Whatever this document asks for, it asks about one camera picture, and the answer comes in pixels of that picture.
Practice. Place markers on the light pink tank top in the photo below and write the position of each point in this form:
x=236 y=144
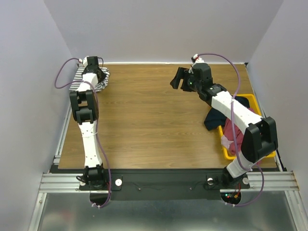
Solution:
x=225 y=142

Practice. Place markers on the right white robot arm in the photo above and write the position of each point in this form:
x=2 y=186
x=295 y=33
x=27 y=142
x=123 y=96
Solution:
x=260 y=134

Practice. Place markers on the black white striped tank top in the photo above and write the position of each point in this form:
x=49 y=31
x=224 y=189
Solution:
x=99 y=84

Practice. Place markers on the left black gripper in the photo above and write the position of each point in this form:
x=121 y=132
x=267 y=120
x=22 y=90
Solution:
x=103 y=74

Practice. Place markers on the navy blue tank top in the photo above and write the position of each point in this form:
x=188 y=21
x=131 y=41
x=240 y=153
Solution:
x=215 y=118

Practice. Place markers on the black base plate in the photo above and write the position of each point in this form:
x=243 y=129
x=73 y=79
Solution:
x=159 y=184

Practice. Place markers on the aluminium frame rail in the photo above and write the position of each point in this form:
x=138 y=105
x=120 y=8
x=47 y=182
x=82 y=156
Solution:
x=42 y=120

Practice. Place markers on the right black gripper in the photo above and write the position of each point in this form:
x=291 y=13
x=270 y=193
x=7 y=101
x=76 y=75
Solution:
x=186 y=82

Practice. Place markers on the maroon tank top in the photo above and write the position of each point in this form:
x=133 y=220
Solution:
x=229 y=134

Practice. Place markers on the yellow plastic tray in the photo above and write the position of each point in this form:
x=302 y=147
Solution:
x=252 y=104

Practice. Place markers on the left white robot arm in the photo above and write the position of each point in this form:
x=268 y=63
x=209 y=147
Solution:
x=86 y=113

